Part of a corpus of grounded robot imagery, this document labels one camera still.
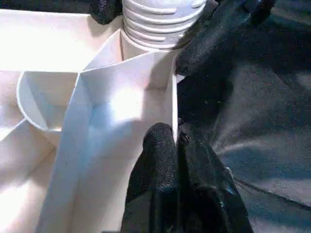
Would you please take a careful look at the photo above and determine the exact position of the white plastic table top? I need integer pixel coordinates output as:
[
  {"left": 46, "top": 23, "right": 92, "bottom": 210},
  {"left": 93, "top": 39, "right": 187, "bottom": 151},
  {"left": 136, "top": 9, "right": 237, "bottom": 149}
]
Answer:
[{"left": 0, "top": 8, "right": 188, "bottom": 233}]

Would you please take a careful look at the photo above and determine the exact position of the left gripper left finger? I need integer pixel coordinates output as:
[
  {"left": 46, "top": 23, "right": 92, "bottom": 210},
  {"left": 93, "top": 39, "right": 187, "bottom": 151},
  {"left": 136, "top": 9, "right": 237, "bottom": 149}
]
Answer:
[{"left": 122, "top": 122, "right": 182, "bottom": 233}]

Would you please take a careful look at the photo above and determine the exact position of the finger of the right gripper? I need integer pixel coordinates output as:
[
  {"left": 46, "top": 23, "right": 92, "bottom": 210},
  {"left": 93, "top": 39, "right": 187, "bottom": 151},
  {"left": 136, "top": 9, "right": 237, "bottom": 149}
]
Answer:
[
  {"left": 174, "top": 0, "right": 250, "bottom": 76},
  {"left": 89, "top": 0, "right": 124, "bottom": 25}
]

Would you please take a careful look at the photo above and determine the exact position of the white plastic table leg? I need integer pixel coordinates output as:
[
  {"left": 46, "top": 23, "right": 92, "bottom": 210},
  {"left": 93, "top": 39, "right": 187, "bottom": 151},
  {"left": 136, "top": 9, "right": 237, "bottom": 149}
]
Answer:
[{"left": 121, "top": 0, "right": 207, "bottom": 53}]

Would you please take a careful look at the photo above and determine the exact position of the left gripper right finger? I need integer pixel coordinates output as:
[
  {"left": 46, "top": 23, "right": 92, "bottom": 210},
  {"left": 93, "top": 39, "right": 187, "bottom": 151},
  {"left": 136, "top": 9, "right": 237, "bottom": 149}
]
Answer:
[{"left": 176, "top": 118, "right": 255, "bottom": 233}]

